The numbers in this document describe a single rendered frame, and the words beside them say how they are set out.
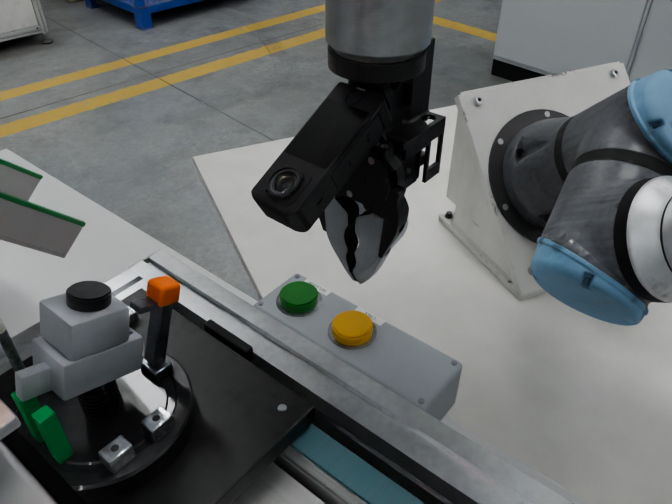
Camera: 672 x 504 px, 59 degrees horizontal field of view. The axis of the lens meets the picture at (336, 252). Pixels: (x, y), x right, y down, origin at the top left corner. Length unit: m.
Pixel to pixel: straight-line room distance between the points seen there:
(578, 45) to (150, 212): 2.33
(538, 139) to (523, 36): 2.91
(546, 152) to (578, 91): 0.18
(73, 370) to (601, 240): 0.45
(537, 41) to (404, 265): 2.90
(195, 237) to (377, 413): 1.91
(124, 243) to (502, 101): 0.57
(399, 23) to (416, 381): 0.31
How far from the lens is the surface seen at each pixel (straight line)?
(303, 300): 0.60
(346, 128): 0.42
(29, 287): 0.89
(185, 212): 2.53
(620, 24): 3.42
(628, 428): 0.71
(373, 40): 0.41
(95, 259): 0.90
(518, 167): 0.79
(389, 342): 0.58
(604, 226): 0.59
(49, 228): 0.67
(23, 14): 4.65
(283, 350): 0.58
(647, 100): 0.66
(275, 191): 0.41
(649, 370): 0.78
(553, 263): 0.60
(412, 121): 0.49
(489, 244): 0.83
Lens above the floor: 1.38
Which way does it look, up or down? 38 degrees down
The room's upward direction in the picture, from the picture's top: straight up
